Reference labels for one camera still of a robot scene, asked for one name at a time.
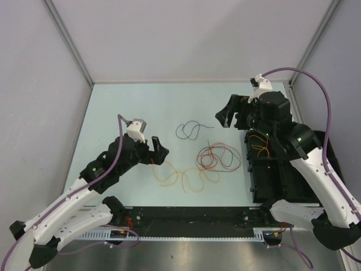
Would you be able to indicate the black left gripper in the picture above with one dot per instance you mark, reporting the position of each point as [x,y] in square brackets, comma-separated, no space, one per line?
[159,149]

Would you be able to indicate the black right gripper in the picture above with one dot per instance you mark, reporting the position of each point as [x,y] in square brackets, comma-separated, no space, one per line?
[238,104]

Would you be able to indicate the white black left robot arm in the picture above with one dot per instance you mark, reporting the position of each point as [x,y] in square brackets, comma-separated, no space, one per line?
[40,239]

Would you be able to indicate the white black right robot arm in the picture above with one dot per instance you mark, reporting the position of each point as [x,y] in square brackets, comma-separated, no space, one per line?
[336,223]

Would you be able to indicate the black compartment organizer tray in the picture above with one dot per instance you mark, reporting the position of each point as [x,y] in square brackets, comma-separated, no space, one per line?
[272,178]

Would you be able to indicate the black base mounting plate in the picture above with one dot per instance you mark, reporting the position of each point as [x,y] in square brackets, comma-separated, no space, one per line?
[196,222]

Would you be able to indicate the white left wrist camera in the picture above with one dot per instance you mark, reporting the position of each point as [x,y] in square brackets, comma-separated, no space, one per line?
[135,130]

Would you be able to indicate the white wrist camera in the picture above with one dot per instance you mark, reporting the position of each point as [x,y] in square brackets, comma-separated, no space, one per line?
[260,86]
[135,130]

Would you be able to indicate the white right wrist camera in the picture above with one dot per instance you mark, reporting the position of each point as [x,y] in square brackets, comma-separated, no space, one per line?
[260,86]

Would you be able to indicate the aluminium frame rail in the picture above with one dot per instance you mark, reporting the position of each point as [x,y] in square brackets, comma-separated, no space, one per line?
[68,40]

